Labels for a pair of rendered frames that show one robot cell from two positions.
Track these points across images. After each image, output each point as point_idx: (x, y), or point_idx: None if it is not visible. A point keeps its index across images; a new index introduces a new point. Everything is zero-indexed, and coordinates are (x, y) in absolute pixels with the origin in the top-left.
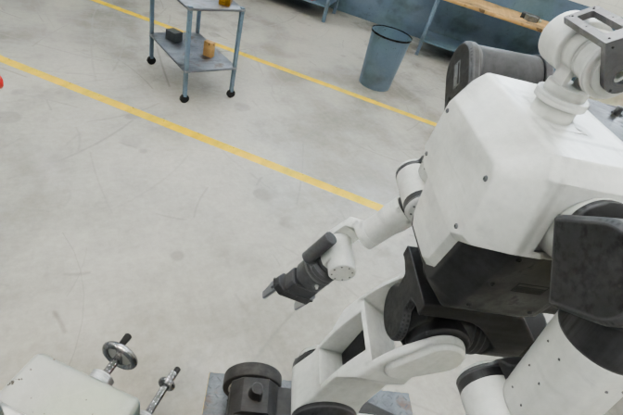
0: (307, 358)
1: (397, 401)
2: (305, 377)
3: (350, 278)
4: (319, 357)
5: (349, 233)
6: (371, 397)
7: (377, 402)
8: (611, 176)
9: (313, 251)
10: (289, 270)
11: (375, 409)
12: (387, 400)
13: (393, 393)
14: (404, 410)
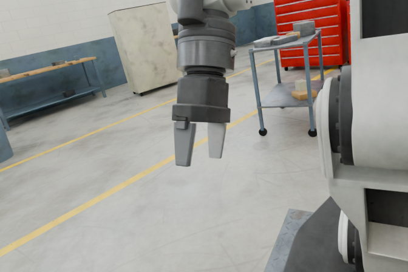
0: (357, 82)
1: (295, 218)
2: (399, 87)
3: None
4: (379, 36)
5: None
6: (286, 238)
7: (292, 234)
8: None
9: None
10: (177, 90)
11: (317, 215)
12: (292, 225)
13: (286, 218)
14: (305, 216)
